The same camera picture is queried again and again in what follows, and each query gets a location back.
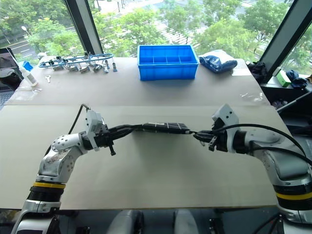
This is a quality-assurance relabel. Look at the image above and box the white squeeze bottle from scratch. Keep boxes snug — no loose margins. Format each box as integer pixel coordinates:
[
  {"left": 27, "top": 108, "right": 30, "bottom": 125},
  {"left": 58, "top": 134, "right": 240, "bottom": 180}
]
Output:
[{"left": 19, "top": 65, "right": 39, "bottom": 87}]

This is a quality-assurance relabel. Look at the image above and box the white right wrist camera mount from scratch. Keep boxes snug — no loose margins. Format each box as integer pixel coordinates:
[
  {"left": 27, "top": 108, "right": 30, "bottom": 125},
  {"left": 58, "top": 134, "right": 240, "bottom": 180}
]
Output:
[{"left": 211, "top": 103, "right": 240, "bottom": 137}]

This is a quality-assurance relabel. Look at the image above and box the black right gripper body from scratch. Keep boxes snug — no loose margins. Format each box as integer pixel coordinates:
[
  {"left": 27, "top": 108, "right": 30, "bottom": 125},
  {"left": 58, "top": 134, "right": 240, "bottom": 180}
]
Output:
[{"left": 208, "top": 119, "right": 229, "bottom": 152}]

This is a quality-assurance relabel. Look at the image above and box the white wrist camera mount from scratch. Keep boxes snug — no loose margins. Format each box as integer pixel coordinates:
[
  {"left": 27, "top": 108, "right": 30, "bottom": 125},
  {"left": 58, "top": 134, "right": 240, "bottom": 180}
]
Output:
[
  {"left": 84, "top": 109, "right": 102, "bottom": 150},
  {"left": 211, "top": 103, "right": 240, "bottom": 137}
]

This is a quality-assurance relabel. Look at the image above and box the clear plastic bag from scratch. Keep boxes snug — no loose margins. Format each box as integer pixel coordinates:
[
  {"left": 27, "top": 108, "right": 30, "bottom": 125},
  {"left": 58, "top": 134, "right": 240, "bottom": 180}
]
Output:
[
  {"left": 14, "top": 85, "right": 43, "bottom": 101},
  {"left": 238, "top": 90, "right": 265, "bottom": 103}
]

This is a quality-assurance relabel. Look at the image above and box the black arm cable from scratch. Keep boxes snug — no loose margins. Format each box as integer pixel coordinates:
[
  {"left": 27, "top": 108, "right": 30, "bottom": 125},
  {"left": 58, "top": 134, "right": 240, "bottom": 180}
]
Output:
[
  {"left": 43, "top": 103, "right": 90, "bottom": 156},
  {"left": 214, "top": 123, "right": 312, "bottom": 169}
]

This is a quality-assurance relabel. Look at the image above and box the dark window frame post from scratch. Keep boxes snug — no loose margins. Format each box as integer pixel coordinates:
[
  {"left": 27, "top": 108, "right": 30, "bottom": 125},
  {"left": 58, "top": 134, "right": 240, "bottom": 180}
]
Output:
[
  {"left": 258, "top": 0, "right": 312, "bottom": 84},
  {"left": 63, "top": 0, "right": 103, "bottom": 56}
]

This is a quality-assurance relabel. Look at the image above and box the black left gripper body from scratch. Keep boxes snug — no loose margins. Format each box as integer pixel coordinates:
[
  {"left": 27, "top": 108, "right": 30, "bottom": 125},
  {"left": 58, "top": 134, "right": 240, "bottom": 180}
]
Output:
[{"left": 94, "top": 124, "right": 116, "bottom": 157}]

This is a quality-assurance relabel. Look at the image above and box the grey rounded shape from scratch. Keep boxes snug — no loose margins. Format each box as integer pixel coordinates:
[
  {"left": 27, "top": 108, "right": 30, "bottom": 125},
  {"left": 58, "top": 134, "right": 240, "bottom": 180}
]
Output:
[
  {"left": 110, "top": 209, "right": 145, "bottom": 234},
  {"left": 173, "top": 209, "right": 203, "bottom": 234}
]

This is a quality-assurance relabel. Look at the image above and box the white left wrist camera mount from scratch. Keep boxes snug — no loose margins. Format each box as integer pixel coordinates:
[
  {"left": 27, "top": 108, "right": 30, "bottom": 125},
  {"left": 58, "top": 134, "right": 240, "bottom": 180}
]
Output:
[{"left": 84, "top": 109, "right": 102, "bottom": 150}]

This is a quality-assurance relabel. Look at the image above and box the blue plastic bag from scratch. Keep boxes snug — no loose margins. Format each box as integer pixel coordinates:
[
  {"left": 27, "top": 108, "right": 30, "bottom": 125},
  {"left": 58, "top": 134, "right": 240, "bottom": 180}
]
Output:
[{"left": 198, "top": 49, "right": 238, "bottom": 74}]

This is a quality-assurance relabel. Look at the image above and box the grey laptop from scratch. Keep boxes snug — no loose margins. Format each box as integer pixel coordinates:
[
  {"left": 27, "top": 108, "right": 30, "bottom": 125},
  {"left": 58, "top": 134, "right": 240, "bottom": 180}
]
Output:
[{"left": 0, "top": 47, "right": 20, "bottom": 109}]

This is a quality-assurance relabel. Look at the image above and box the black cloth bundle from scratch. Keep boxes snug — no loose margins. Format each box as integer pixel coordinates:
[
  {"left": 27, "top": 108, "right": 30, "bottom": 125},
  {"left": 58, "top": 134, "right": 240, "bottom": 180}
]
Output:
[{"left": 248, "top": 61, "right": 270, "bottom": 84}]

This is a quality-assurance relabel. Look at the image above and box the grey metal rod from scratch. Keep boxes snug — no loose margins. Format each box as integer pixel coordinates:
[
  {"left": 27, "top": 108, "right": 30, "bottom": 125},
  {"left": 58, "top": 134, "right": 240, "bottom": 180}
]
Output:
[{"left": 276, "top": 91, "right": 312, "bottom": 113}]

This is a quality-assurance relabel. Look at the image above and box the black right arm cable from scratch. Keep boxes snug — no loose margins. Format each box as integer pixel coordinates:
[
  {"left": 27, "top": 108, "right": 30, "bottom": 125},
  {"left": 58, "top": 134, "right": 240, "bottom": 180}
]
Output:
[{"left": 214, "top": 123, "right": 312, "bottom": 169}]

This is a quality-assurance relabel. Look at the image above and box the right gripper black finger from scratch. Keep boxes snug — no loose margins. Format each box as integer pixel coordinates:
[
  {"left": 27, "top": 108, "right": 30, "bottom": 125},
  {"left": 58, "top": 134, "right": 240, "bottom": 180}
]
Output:
[
  {"left": 194, "top": 130, "right": 215, "bottom": 137},
  {"left": 194, "top": 136, "right": 213, "bottom": 147}
]

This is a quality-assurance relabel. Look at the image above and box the blue plastic divided bin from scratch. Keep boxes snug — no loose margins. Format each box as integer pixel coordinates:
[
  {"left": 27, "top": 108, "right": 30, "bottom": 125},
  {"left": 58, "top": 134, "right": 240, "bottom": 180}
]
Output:
[{"left": 136, "top": 44, "right": 200, "bottom": 82}]

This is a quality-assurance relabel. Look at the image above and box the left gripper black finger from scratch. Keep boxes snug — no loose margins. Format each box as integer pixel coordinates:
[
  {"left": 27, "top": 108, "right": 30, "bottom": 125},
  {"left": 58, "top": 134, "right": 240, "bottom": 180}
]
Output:
[
  {"left": 109, "top": 124, "right": 144, "bottom": 134},
  {"left": 111, "top": 129, "right": 135, "bottom": 144}
]

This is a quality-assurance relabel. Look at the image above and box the green cardboard box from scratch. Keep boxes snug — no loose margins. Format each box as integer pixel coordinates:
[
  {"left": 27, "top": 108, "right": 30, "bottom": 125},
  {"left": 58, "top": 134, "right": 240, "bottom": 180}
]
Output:
[{"left": 276, "top": 71, "right": 292, "bottom": 88}]

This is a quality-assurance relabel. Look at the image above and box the dark blue cloth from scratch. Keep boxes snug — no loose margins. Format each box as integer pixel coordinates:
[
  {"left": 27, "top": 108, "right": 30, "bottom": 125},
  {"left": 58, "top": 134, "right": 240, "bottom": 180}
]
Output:
[{"left": 286, "top": 69, "right": 309, "bottom": 89}]

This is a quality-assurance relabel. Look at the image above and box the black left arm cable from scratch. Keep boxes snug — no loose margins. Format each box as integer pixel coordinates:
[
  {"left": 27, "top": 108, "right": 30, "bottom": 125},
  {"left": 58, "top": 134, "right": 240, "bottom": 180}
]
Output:
[{"left": 43, "top": 103, "right": 90, "bottom": 156}]

